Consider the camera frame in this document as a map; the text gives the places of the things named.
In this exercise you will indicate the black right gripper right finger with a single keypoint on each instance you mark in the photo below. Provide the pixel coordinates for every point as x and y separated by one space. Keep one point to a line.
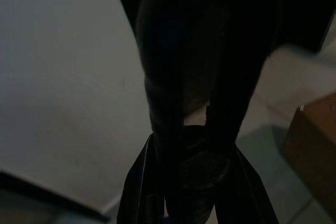
241 51

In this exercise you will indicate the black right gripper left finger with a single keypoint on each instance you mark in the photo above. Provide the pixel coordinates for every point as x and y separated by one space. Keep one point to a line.
162 64

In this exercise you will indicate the brown cardboard box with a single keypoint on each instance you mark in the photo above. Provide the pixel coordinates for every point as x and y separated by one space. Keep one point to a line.
315 142

